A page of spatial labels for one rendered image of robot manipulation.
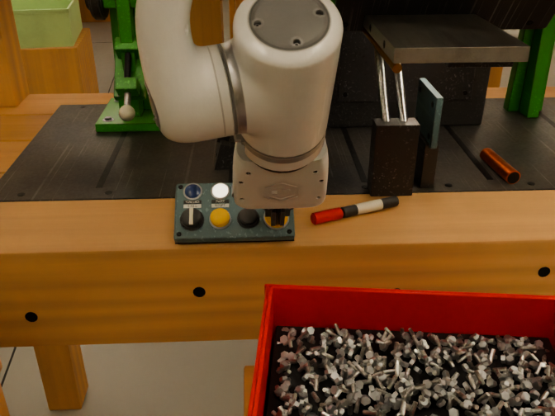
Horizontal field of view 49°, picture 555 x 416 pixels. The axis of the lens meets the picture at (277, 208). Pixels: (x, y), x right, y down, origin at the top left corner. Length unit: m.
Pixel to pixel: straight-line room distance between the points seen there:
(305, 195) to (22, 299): 0.40
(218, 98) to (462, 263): 0.44
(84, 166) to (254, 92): 0.57
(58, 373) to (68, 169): 0.88
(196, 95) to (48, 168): 0.57
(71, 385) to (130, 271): 1.04
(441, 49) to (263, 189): 0.27
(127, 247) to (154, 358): 1.21
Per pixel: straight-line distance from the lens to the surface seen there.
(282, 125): 0.51
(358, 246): 0.77
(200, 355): 1.95
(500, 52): 0.77
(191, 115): 0.48
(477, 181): 0.96
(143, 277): 0.79
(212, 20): 1.27
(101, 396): 1.88
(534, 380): 0.65
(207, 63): 0.49
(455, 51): 0.75
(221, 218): 0.75
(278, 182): 0.62
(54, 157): 1.06
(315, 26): 0.47
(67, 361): 1.75
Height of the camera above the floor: 1.30
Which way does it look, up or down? 28 degrees down
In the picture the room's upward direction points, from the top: straight up
